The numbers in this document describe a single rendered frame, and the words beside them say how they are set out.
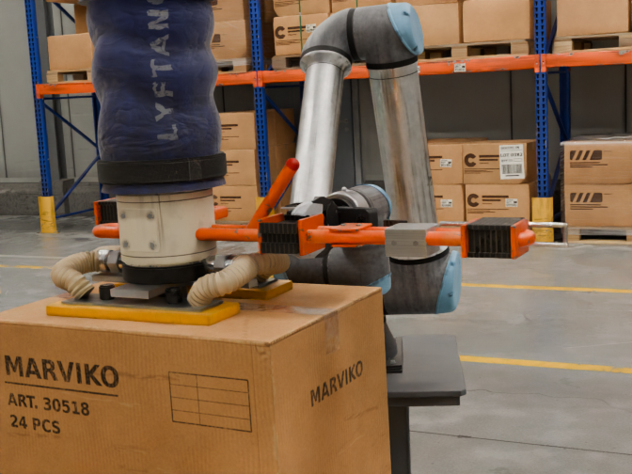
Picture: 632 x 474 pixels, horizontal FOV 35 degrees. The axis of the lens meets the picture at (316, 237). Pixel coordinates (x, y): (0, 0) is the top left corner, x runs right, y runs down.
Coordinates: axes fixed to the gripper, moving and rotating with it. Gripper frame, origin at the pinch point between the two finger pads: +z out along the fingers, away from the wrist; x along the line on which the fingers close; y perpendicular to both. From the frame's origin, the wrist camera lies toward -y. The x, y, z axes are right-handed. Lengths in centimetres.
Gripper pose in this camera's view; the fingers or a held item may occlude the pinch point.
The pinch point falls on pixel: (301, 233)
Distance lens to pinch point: 164.6
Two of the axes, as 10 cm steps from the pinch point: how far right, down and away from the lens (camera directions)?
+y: -9.0, -0.2, 4.3
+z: -4.3, 1.6, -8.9
